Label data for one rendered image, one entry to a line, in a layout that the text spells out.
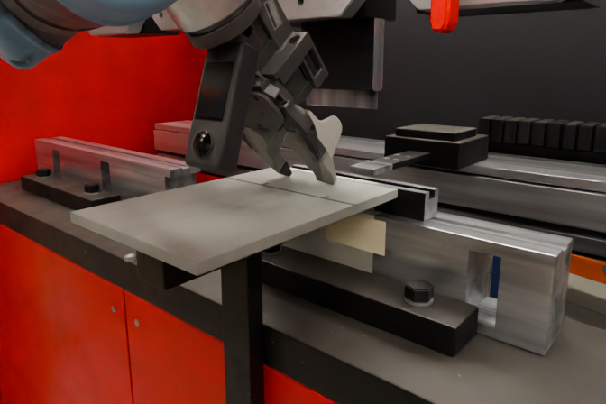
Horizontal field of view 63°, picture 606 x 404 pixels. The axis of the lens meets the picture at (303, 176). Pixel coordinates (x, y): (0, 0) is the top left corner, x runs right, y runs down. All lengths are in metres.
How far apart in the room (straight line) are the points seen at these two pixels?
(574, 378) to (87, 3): 0.44
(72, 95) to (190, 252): 0.99
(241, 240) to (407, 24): 0.81
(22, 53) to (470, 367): 0.41
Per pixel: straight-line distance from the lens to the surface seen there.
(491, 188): 0.76
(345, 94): 0.57
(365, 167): 0.61
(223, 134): 0.43
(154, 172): 0.83
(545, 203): 0.74
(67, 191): 0.99
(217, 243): 0.37
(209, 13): 0.42
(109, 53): 1.36
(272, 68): 0.46
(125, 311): 0.75
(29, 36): 0.36
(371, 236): 0.55
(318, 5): 0.54
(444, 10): 0.43
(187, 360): 0.65
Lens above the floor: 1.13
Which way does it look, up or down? 13 degrees down
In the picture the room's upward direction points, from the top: straight up
